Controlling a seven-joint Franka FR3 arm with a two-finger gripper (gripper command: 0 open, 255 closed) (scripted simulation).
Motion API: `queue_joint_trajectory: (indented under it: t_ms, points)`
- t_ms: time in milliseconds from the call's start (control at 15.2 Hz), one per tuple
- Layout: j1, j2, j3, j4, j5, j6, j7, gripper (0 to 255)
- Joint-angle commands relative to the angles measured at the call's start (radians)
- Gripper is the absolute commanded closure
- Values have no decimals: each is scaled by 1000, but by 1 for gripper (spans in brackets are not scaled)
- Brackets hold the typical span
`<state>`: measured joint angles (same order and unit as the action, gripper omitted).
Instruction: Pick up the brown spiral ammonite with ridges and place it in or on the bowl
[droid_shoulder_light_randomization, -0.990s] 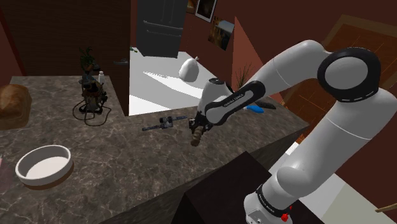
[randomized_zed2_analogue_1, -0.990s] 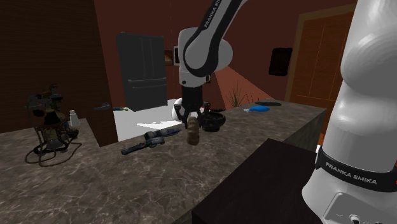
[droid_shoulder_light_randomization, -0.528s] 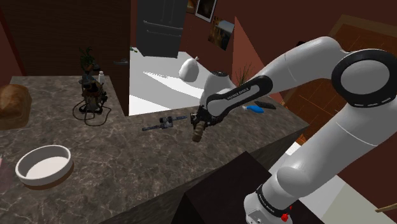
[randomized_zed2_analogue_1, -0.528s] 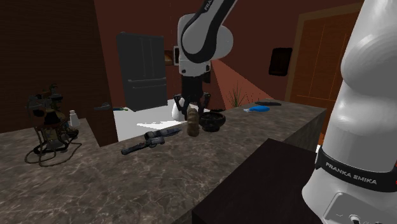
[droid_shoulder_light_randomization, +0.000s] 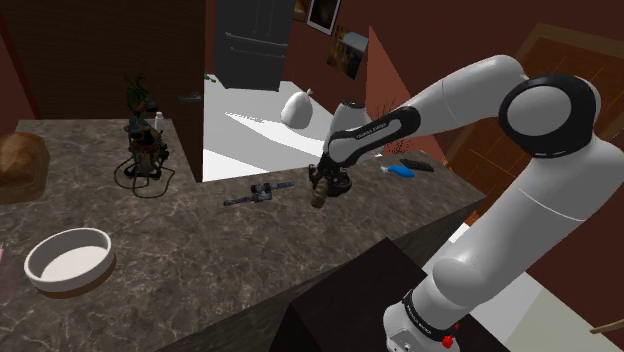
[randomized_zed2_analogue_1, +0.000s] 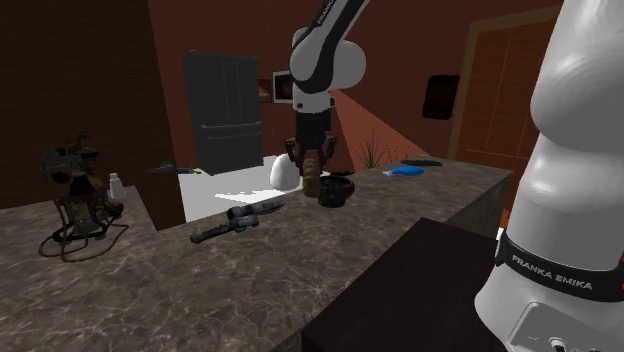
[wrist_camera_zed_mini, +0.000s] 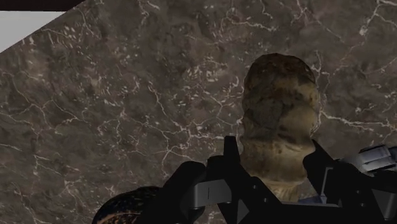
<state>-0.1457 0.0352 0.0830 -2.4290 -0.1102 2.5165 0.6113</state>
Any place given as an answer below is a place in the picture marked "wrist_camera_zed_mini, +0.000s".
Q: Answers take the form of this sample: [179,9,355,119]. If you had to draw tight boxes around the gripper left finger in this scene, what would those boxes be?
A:
[136,136,281,224]

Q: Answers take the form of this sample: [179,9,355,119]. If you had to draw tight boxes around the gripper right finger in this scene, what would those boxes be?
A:
[303,139,397,224]

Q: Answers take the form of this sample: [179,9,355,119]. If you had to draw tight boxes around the brown and beige lumpy figure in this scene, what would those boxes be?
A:
[239,52,321,203]

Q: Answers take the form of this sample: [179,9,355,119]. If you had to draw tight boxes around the dark brown round object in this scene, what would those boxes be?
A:
[91,185,162,224]

